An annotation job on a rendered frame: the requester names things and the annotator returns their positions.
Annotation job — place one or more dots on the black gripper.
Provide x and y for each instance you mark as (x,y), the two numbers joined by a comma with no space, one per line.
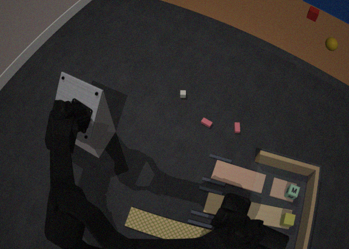
(235,203)

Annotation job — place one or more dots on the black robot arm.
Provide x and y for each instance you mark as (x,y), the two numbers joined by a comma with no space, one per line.
(69,211)

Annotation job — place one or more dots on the pink rectangular block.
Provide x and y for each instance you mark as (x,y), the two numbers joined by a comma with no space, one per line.
(206,122)
(237,127)

